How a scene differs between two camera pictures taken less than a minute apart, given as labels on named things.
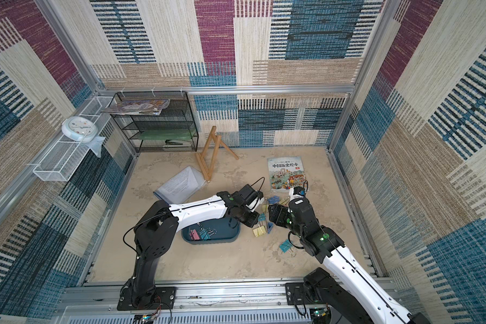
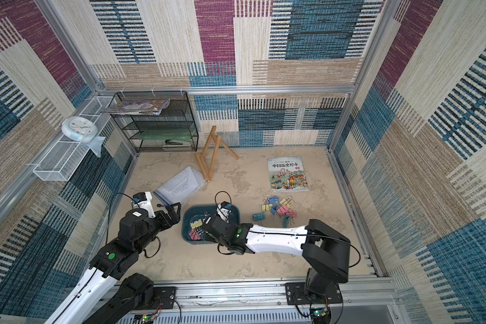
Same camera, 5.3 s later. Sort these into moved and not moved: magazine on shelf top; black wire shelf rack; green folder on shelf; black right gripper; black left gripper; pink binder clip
Moved: black left gripper; black right gripper
Not moved: magazine on shelf top; pink binder clip; green folder on shelf; black wire shelf rack
